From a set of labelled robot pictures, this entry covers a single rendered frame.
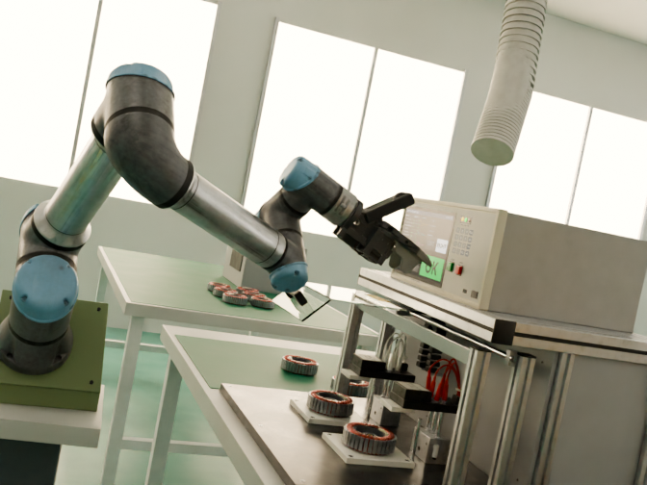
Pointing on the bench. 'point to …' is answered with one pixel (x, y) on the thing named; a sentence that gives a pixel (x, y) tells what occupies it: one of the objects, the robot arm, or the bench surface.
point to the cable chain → (429, 351)
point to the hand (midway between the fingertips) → (424, 258)
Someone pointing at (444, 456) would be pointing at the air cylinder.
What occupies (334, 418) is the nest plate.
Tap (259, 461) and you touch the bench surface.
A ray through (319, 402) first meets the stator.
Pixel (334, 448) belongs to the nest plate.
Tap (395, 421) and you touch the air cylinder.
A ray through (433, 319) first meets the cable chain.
